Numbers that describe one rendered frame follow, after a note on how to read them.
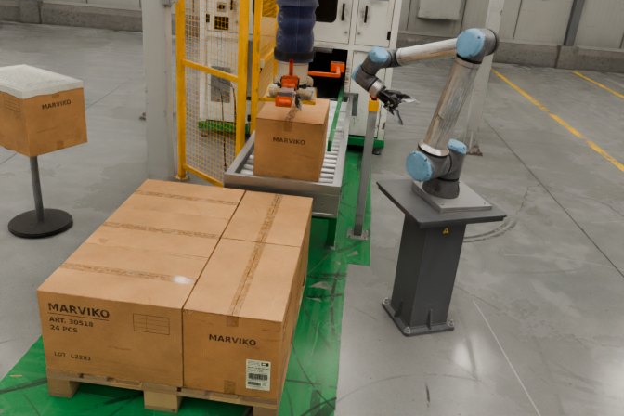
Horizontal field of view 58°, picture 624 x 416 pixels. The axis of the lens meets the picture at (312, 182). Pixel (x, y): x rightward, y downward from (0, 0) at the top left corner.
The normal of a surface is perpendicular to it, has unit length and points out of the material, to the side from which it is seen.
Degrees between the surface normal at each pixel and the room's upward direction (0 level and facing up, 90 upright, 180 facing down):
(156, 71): 90
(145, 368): 90
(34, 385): 0
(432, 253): 90
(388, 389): 0
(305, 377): 0
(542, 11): 90
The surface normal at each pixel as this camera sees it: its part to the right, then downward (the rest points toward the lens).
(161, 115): -0.09, 0.38
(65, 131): 0.84, 0.27
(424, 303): 0.31, 0.39
